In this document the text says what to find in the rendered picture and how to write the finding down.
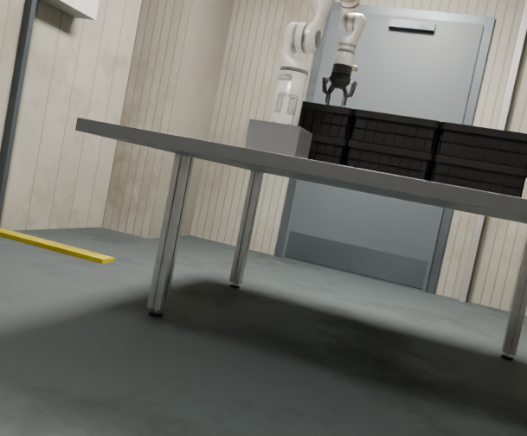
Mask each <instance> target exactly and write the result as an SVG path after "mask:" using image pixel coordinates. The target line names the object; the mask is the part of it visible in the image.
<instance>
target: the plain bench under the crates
mask: <svg viewBox="0 0 527 436"><path fill-rule="evenodd" d="M75 130H76V131H82V132H85V133H90V134H93V135H97V136H101V137H105V138H112V139H116V140H120V141H124V142H127V143H132V144H138V145H143V146H146V147H151V148H154V149H158V150H162V151H168V152H173V153H175V154H176V155H175V158H174V163H173V168H172V172H171V177H170V186H169V191H168V195H167V200H166V205H165V210H164V218H163V223H162V228H161V233H160V238H159V243H158V247H157V256H156V261H155V266H154V270H153V275H152V280H151V289H150V293H149V298H148V303H147V308H151V309H154V310H155V311H149V315H150V316H153V317H162V316H163V313H162V312H161V310H164V309H166V308H167V303H168V298H169V294H170V285H171V281H172V275H173V271H174V266H175V261H176V256H177V248H178V243H179V239H180V233H181V229H182V225H183V216H184V211H185V206H186V202H187V197H188V192H189V187H190V179H191V174H192V170H193V164H194V160H195V158H200V159H203V160H207V161H211V162H215V163H219V164H226V165H230V166H234V167H237V168H242V169H245V170H251V171H250V176H249V180H248V185H247V193H246V198H245V202H244V207H243V211H242V216H241V224H240V229H239V233H238V238H237V242H236V247H235V255H234V260H233V265H232V269H231V273H230V278H229V281H230V282H233V283H234V282H235V283H234V284H231V285H230V287H233V288H240V286H239V285H237V284H240V283H242V281H243V276H244V272H245V267H246V263H247V255H248V250H249V246H250V241H251V237H252V232H253V227H254V219H255V215H256V210H257V206H258V201H259V197H260V189H261V185H262V179H263V175H264V173H267V174H271V175H276V176H284V177H289V178H293V179H298V180H302V181H307V182H312V183H320V184H324V185H329V186H333V187H339V188H343V189H351V190H355V191H360V192H364V193H370V194H374V195H379V196H387V197H391V198H396V199H401V200H405V201H410V202H418V203H422V204H427V205H432V206H436V207H441V208H449V209H454V210H459V211H463V212H467V213H472V214H476V215H485V216H490V217H494V218H499V219H503V220H507V221H516V222H521V223H525V224H527V199H524V198H520V197H515V196H506V195H501V194H496V193H492V192H486V191H482V190H476V189H468V188H463V187H458V186H453V185H448V184H444V183H435V182H429V181H425V180H420V179H415V178H410V177H405V176H397V175H391V174H387V173H382V172H377V171H372V170H363V169H358V168H353V167H349V166H343V165H339V164H334V163H325V162H320V161H315V160H311V159H305V158H301V157H292V156H287V155H282V154H277V153H272V152H267V151H258V150H254V149H248V148H244V147H239V146H234V145H229V144H220V143H216V142H210V141H206V140H201V139H196V138H187V137H182V136H178V135H172V134H168V133H162V132H158V131H149V130H144V129H139V128H134V127H130V126H124V125H115V124H111V123H106V122H101V121H96V120H91V119H83V118H77V122H76V127H75ZM526 308H527V240H526V243H525V247H524V254H523V258H522V262H521V266H520V269H519V274H518V277H517V284H516V288H515V291H514V296H513V300H512V303H511V310H510V314H509V318H508V322H507V325H506V330H505V336H504V341H503V344H502V348H501V350H502V352H503V353H506V355H503V354H502V355H501V357H502V358H504V359H506V360H510V361H512V360H513V357H512V356H509V355H514V356H515V355H516V353H517V346H518V342H519V338H520V334H521V330H522V326H523V322H524V315H525V312H526Z"/></svg>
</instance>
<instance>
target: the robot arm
mask: <svg viewBox="0 0 527 436"><path fill-rule="evenodd" d="M308 1H309V4H310V6H311V8H312V12H313V15H314V18H313V21H312V22H311V23H307V22H290V23H288V25H287V27H286V32H285V36H284V42H283V48H282V55H281V60H280V73H279V78H278V82H277V86H276V91H275V96H274V101H273V109H272V114H271V118H270V122H274V123H281V124H286V125H296V126H299V118H300V113H301V108H302V104H303V99H304V95H305V86H306V82H307V77H308V74H309V67H308V66H307V65H306V64H304V63H302V62H300V61H298V60H296V58H295V53H304V54H313V53H314V52H315V51H316V50H317V49H318V45H319V43H320V40H321V37H322V34H323V31H324V28H325V23H326V20H327V17H328V15H329V12H330V10H331V6H332V5H333V2H334V0H308ZM340 3H341V10H340V16H339V19H338V27H339V28H340V29H341V30H342V31H346V32H352V34H351V35H347V36H343V37H341V38H340V39H339V42H338V46H337V53H336V56H335V60H334V64H333V69H332V72H331V76H330V77H329V78H325V77H323V90H322V91H323V92H324V93H326V98H325V103H326V105H329V104H330V99H331V93H332V92H333V91H334V89H335V88H336V89H338V88H339V89H343V93H344V96H343V99H342V104H341V106H342V107H344V106H345V105H346V101H347V98H348V97H352V96H353V93H354V92H355V89H356V87H357V82H356V81H355V80H354V81H353V80H351V79H350V76H351V71H354V72H357V70H358V66H355V65H353V63H354V55H355V51H356V46H357V42H358V39H359V37H360V35H361V34H362V32H363V29H364V27H365V24H366V19H365V16H364V15H363V14H360V13H352V12H355V11H357V10H358V9H359V5H360V3H359V0H340ZM329 80H330V81H331V85H330V87H329V89H328V91H327V83H328V82H329ZM349 84H350V85H351V89H350V92H349V93H347V86H348V85H349Z"/></svg>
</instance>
